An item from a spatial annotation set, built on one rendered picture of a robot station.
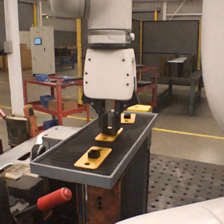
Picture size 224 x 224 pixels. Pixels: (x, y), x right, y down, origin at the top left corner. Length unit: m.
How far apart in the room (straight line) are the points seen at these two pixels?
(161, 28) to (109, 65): 7.55
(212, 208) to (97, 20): 0.38
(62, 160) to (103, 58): 0.20
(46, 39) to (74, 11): 10.51
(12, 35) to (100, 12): 4.30
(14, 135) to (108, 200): 0.67
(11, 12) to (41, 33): 6.37
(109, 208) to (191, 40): 7.40
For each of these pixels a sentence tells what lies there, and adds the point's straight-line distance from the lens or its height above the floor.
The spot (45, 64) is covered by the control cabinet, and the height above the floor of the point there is 0.50.
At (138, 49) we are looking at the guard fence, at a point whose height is 1.16.
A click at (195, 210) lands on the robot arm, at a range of 0.22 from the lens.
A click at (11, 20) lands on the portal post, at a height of 1.73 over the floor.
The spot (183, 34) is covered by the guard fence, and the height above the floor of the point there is 1.58.
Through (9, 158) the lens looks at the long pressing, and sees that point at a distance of 0.89.
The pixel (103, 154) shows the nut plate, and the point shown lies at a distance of 0.46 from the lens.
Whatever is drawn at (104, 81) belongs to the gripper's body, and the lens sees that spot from 0.51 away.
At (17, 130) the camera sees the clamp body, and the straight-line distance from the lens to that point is 1.13.
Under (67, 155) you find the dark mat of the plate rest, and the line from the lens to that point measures 0.47.
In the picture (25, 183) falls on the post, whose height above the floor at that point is 1.10.
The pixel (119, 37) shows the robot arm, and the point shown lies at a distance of 0.49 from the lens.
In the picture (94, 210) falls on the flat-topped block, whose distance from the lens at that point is 0.60.
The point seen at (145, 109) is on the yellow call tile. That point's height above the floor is 1.16.
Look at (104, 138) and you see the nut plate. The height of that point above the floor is 1.16.
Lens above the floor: 1.35
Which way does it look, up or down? 15 degrees down
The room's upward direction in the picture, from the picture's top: straight up
